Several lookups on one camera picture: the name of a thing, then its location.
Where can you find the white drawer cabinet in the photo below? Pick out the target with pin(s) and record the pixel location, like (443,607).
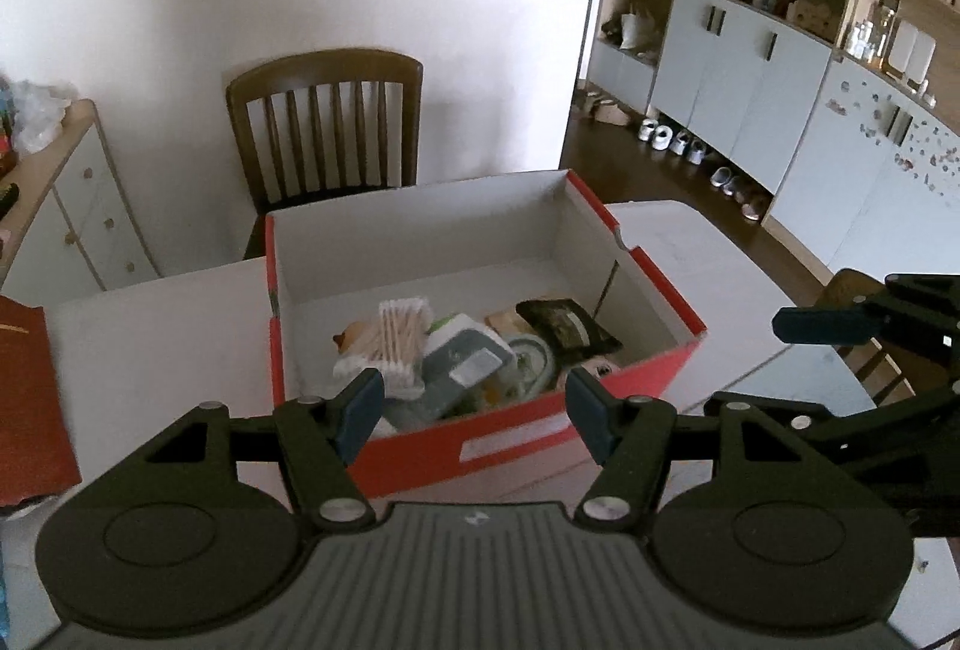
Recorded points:
(82,207)

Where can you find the white tissue pack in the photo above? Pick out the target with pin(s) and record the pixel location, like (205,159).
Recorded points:
(349,371)

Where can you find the grey and white packet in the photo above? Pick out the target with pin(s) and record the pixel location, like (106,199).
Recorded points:
(457,357)

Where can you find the cotton swab pack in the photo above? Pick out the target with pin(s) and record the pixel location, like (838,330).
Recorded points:
(401,335)

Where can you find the glass jar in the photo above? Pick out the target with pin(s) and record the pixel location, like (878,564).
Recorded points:
(883,31)

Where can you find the round green white container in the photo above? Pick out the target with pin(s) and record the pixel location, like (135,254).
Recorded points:
(536,357)

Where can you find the white cloth bag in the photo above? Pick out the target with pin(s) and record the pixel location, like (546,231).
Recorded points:
(639,29)

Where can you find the yellow duck toy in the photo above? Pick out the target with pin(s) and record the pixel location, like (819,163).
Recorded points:
(352,339)

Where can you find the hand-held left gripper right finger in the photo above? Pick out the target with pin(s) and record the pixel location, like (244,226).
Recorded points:
(589,417)

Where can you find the row of shoes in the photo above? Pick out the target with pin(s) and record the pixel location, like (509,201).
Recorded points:
(679,141)

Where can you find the white canister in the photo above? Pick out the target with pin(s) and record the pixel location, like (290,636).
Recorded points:
(904,48)
(925,57)

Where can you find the beige plush doll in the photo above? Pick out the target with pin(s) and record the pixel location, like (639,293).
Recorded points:
(596,371)

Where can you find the tan sponge block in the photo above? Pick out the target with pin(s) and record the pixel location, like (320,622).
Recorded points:
(510,322)

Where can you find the black snack packet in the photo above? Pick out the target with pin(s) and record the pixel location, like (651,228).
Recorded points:
(562,327)

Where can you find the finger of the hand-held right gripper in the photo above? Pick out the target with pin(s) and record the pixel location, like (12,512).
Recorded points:
(817,324)
(862,436)

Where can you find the red box lid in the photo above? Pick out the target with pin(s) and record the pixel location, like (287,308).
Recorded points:
(30,410)

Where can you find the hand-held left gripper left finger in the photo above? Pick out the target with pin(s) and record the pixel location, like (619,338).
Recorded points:
(360,414)

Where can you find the red cardboard box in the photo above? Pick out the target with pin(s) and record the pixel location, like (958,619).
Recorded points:
(420,245)

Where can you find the white wooden wall cabinet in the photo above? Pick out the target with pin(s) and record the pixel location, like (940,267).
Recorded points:
(735,65)

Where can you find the white plastic bag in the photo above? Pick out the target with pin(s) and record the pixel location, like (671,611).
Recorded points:
(37,110)

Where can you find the brown wooden chair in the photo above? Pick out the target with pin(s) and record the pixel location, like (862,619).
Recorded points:
(322,65)
(844,290)

